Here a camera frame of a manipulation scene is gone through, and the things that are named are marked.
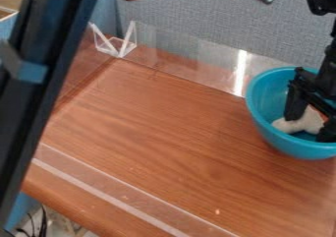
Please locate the clear acrylic barrier frame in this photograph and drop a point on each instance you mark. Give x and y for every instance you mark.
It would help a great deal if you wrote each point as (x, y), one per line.
(154, 136)

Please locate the white brown toy mushroom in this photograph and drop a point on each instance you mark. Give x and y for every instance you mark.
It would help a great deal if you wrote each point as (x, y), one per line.
(309, 123)

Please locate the wooden shelf unit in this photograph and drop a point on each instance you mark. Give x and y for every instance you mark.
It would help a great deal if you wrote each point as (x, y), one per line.
(10, 7)

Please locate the blue plastic bowl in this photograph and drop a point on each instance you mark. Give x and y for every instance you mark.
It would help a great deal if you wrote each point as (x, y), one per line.
(266, 98)

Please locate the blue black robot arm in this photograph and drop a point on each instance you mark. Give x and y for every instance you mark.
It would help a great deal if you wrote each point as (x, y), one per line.
(35, 59)

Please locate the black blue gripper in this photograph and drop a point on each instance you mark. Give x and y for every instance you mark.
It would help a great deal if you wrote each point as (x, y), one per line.
(315, 89)

